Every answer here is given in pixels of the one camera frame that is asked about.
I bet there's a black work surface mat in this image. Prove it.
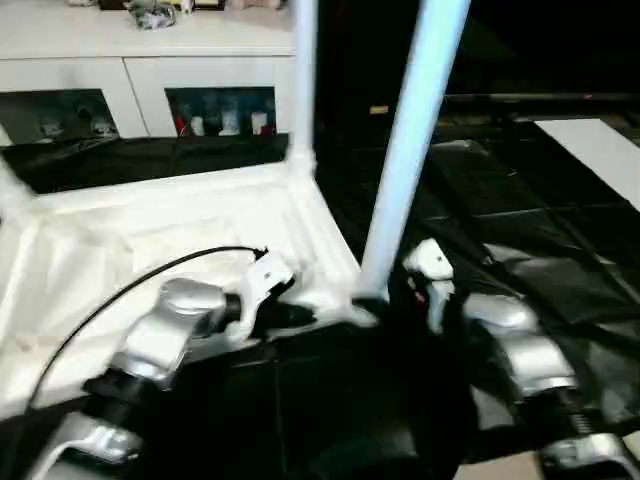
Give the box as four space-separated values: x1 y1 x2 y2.
0 120 640 480

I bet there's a white plastic table top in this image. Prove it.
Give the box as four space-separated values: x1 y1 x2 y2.
0 160 381 421

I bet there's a white glass-door cabinet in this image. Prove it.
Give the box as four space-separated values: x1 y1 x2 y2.
0 0 301 143

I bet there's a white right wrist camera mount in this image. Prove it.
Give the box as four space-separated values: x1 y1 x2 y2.
400 238 457 333

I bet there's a dark black cabinet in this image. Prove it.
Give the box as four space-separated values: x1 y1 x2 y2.
300 0 640 113

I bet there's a small grey cabinet ornament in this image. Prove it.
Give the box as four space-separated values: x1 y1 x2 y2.
128 0 177 29

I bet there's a white plastic table leg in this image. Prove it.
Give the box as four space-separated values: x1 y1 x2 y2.
287 0 321 183
355 0 473 303
0 150 33 219

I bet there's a white flat side panel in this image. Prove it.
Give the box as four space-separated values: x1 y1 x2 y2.
535 118 640 213

